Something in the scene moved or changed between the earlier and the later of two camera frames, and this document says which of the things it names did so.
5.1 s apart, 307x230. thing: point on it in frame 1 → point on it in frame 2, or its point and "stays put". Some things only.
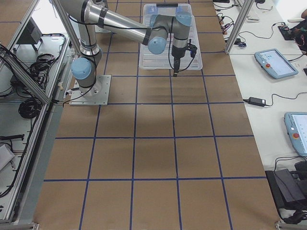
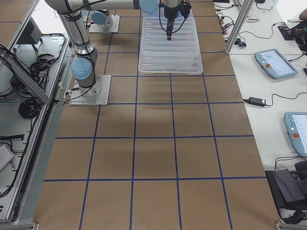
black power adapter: [256, 101] stays put
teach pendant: [275, 63] stays put
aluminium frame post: [236, 32] stays put
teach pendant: [296, 126] stays put
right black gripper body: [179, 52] → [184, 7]
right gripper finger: [175, 72] → [170, 26]
